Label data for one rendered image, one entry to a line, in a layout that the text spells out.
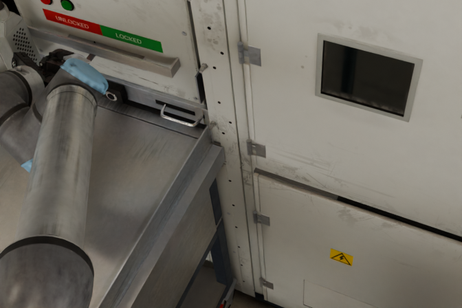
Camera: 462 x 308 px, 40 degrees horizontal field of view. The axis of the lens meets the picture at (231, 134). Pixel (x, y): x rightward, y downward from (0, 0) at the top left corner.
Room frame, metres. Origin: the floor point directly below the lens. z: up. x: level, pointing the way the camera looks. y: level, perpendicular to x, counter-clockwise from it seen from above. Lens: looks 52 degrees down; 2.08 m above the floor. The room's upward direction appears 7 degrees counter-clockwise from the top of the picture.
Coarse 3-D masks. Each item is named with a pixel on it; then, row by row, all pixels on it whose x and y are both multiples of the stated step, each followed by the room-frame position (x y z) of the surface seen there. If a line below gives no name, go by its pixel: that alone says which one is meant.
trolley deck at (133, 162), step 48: (96, 144) 0.98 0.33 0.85; (144, 144) 0.96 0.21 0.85; (192, 144) 0.95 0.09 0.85; (0, 192) 0.87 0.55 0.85; (96, 192) 0.84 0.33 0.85; (144, 192) 0.82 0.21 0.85; (192, 192) 0.81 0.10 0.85; (0, 240) 0.75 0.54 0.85; (96, 240) 0.72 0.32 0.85; (96, 288) 0.60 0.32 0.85; (144, 288) 0.59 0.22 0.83
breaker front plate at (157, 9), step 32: (32, 0) 1.22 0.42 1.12; (96, 0) 1.12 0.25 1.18; (128, 0) 1.07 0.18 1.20; (160, 0) 1.03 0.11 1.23; (64, 32) 1.18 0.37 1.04; (128, 32) 1.08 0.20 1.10; (160, 32) 1.04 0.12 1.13; (96, 64) 1.15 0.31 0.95; (160, 64) 1.05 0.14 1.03; (192, 64) 1.00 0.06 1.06; (192, 96) 1.01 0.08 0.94
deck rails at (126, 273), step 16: (208, 144) 0.93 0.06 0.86; (192, 160) 0.87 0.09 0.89; (176, 176) 0.81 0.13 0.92; (192, 176) 0.85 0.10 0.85; (176, 192) 0.79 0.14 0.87; (160, 208) 0.74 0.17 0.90; (160, 224) 0.73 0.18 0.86; (144, 240) 0.68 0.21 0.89; (128, 256) 0.63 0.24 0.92; (144, 256) 0.66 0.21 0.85; (128, 272) 0.61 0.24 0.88; (112, 288) 0.57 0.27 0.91; (128, 288) 0.59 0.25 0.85; (112, 304) 0.55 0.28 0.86
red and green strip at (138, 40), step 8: (48, 16) 1.20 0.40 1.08; (56, 16) 1.19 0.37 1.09; (64, 16) 1.17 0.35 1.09; (64, 24) 1.18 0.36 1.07; (72, 24) 1.16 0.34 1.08; (80, 24) 1.15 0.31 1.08; (88, 24) 1.14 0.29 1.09; (96, 24) 1.13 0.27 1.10; (96, 32) 1.13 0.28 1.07; (104, 32) 1.12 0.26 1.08; (112, 32) 1.11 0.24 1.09; (120, 32) 1.09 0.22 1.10; (120, 40) 1.10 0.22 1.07; (128, 40) 1.09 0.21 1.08; (136, 40) 1.08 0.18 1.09; (144, 40) 1.06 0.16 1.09; (152, 40) 1.05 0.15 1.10; (152, 48) 1.06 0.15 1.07; (160, 48) 1.04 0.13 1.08
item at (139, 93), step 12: (120, 84) 1.10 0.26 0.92; (132, 84) 1.09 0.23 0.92; (132, 96) 1.09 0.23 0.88; (144, 96) 1.07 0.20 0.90; (156, 96) 1.05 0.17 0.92; (168, 96) 1.04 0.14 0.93; (156, 108) 1.06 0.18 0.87; (168, 108) 1.04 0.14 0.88; (180, 108) 1.02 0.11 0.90; (192, 108) 1.00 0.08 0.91; (204, 108) 0.99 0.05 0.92; (204, 120) 0.99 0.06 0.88
